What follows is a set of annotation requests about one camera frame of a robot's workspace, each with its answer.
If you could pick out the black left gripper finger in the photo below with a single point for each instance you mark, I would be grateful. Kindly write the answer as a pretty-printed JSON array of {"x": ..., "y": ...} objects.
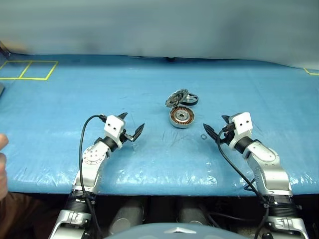
[
  {"x": 122, "y": 116},
  {"x": 138, "y": 131}
]

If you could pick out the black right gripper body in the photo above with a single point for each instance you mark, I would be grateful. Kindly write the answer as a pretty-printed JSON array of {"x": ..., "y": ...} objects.
[{"x": 226, "y": 139}]

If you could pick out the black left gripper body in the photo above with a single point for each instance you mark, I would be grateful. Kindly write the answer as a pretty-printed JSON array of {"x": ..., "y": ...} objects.
[{"x": 125, "y": 137}]

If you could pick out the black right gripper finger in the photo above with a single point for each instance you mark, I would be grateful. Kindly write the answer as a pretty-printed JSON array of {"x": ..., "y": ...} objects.
[
  {"x": 211, "y": 133},
  {"x": 226, "y": 118}
]

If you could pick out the black-rimmed silver spoked rotor cover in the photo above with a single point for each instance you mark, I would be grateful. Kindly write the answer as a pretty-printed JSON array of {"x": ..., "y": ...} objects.
[{"x": 193, "y": 100}]

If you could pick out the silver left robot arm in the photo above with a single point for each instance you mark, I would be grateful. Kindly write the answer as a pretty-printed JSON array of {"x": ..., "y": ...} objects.
[{"x": 92, "y": 159}]

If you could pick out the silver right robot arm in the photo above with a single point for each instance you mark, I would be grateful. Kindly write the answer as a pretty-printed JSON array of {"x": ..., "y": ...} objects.
[{"x": 269, "y": 164}]

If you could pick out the silver motor stator copper windings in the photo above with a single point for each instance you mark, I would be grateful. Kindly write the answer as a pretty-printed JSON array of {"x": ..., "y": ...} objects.
[{"x": 175, "y": 119}]

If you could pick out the bare person hand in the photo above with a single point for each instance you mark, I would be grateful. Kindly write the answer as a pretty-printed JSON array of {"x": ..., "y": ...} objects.
[{"x": 2, "y": 174}]

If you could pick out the blue plastic table cover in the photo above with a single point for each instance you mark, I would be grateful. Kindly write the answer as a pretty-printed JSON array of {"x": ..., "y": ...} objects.
[{"x": 74, "y": 99}]

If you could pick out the grey rounded cylinder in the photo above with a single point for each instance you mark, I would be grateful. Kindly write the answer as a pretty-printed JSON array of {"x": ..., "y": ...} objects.
[
  {"x": 192, "y": 212},
  {"x": 127, "y": 214}
]

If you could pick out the grey-blue rounded robot body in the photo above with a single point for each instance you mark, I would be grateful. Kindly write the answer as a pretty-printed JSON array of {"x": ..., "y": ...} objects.
[{"x": 154, "y": 231}]

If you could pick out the brown person clothing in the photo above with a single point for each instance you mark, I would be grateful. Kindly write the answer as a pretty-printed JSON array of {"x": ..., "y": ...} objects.
[{"x": 27, "y": 216}]

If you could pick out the dark brown slanted stand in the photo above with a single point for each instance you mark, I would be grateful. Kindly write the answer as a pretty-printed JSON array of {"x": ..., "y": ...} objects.
[{"x": 4, "y": 49}]

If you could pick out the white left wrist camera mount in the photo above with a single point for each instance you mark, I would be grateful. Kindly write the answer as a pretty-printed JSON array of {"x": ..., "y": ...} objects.
[{"x": 113, "y": 124}]

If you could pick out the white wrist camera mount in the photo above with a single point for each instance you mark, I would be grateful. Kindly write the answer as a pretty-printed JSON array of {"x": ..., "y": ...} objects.
[
  {"x": 113, "y": 124},
  {"x": 243, "y": 123}
]

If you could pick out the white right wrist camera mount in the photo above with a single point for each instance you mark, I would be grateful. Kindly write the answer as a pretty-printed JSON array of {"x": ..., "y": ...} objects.
[{"x": 243, "y": 123}]

